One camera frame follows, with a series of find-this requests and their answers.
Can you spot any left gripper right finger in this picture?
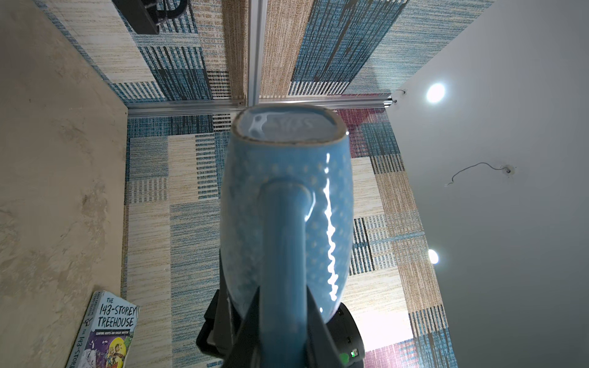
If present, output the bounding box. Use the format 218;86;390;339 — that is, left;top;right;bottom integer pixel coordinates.
305;288;344;368

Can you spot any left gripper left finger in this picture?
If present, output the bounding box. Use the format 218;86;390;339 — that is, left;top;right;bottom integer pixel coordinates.
220;288;261;368

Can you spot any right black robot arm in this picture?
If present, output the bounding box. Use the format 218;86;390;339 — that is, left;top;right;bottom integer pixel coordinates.
112;0;190;35

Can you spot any ceiling spot light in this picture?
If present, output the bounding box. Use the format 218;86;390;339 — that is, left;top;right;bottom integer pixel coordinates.
426;83;446;104
428;249;440;265

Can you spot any blue speckled ceramic mug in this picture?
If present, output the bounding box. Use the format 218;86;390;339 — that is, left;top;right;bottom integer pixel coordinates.
220;104;354;367

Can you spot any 143-storey treehouse book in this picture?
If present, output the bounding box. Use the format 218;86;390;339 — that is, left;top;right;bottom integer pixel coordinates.
66;291;140;368

